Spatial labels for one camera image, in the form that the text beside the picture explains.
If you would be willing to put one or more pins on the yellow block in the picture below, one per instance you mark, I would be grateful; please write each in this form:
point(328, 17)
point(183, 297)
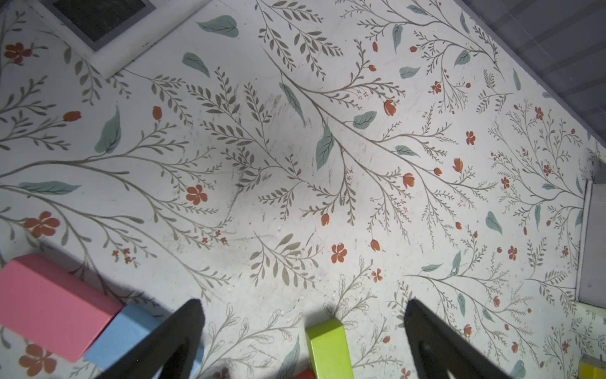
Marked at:
point(592, 371)

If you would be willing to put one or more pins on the pink block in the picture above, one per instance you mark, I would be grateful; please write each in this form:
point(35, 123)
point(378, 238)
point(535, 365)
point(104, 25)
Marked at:
point(52, 308)

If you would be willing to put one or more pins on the pale green workspace book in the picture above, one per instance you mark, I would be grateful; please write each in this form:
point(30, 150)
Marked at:
point(590, 280)

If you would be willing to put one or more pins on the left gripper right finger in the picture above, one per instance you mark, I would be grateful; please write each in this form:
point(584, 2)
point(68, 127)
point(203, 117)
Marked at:
point(439, 352)

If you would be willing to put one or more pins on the red block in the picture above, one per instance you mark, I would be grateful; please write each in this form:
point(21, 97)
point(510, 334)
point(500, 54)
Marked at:
point(308, 374)

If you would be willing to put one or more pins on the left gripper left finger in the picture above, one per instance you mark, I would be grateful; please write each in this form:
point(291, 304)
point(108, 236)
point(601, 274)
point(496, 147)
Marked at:
point(161, 346)

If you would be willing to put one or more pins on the light blue block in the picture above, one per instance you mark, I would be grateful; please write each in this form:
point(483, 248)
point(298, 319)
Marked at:
point(128, 338)

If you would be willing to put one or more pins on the green block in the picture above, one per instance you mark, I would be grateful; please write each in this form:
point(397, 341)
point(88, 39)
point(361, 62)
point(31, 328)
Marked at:
point(328, 350)

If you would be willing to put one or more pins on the white remote control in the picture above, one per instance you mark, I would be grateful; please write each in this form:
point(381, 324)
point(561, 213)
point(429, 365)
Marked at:
point(110, 34)

